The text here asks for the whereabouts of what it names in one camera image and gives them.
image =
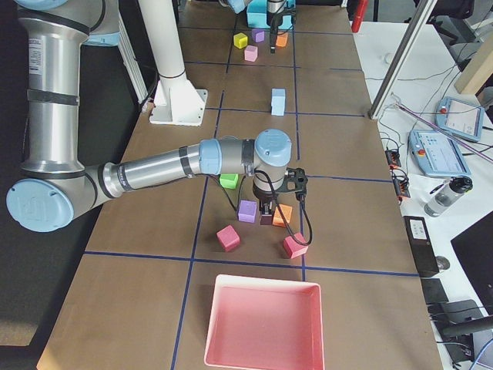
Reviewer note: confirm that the yellow foam block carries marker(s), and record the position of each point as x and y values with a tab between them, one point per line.
240	40

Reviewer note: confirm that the black monitor corner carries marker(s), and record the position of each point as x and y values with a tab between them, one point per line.
473	248

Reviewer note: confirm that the green foam block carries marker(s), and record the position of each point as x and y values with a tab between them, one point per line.
229	180

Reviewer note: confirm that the purple foam block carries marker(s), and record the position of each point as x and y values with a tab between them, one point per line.
258	35
247	211

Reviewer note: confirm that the red fire extinguisher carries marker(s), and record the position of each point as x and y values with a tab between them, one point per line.
359	15

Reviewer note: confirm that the red foam block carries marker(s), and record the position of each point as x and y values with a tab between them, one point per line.
292	248
228	238

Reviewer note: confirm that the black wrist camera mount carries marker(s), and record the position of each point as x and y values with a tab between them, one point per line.
294	181

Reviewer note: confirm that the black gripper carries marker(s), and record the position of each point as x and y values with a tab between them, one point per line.
263	200
273	22

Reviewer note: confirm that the orange foam block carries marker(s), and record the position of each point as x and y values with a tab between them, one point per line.
282	215
282	39

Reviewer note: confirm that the purple foam block right side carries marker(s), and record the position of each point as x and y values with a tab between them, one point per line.
247	211

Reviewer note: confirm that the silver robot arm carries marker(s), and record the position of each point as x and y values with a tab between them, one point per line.
273	6

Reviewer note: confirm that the purple foam block left side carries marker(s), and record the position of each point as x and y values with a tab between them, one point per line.
258	35

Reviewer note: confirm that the black power box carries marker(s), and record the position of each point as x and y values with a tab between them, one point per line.
421	247

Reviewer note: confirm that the orange foam block right side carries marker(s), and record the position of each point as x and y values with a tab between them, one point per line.
282	215

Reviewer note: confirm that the pink plastic tray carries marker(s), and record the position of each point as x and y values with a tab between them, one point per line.
260	323

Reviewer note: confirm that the teach pendant near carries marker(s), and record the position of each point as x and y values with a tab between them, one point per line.
436	155

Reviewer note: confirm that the cyan plastic bin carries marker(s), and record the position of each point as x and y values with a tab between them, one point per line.
257	15

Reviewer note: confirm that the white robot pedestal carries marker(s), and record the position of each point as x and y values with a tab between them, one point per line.
177	101

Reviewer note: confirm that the pink foam block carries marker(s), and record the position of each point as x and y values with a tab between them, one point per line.
250	53

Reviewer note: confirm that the aluminium frame post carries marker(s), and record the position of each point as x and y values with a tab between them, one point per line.
416	24

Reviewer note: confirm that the clear water bottle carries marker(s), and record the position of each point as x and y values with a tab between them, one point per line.
448	194

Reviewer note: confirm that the teach pendant far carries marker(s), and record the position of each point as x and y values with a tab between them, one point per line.
460	118

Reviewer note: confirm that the teach pendant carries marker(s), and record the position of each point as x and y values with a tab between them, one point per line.
460	118
436	155

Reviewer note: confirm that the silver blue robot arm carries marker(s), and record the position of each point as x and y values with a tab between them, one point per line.
57	188

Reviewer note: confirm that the light blue foam block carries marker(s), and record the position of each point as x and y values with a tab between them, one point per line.
278	108

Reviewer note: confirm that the orange foam block left side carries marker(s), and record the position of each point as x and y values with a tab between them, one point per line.
282	39

